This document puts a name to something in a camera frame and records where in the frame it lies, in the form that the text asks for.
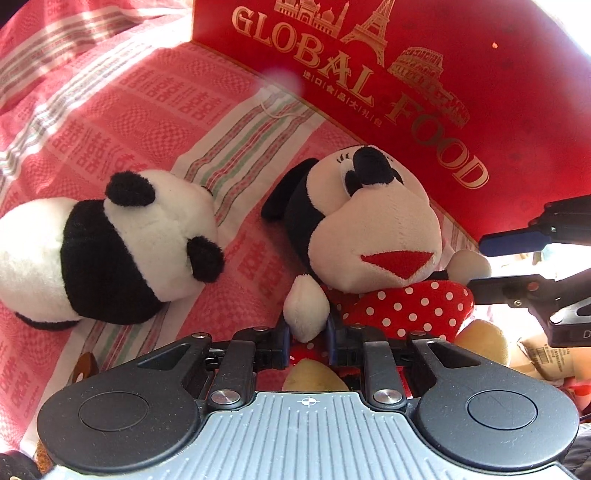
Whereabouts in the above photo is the Minnie mouse plush toy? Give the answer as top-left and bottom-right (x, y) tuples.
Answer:
(260, 144), (512, 393)

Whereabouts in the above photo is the black white panda plush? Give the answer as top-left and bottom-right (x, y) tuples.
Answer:
(1, 170), (224, 330)

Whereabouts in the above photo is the red gift box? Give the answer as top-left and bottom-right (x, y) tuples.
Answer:
(193, 1), (590, 237)

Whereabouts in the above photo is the pink patterned bed cloth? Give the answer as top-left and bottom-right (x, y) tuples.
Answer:
(1, 1), (352, 452)

